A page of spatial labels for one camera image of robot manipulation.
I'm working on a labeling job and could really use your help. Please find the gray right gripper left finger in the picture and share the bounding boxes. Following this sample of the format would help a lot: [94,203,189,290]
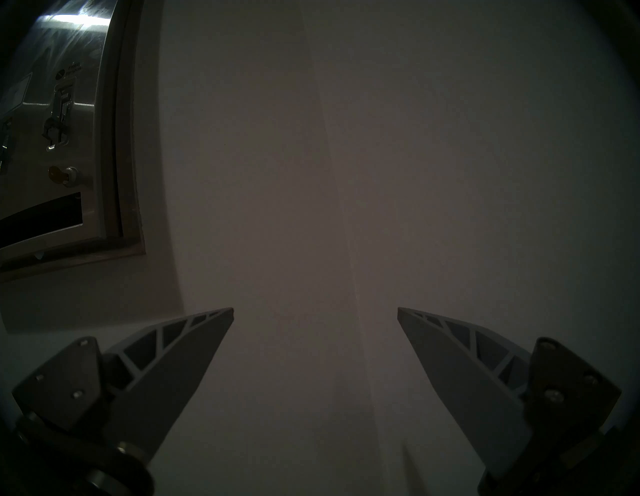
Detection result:
[11,307,235,466]

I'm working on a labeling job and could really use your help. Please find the gray right gripper right finger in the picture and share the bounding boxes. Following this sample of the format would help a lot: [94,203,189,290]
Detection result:
[397,306,623,478]

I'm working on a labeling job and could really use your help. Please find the stainless steel wall dispenser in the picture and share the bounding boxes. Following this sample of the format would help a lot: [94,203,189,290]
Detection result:
[0,0,147,283]

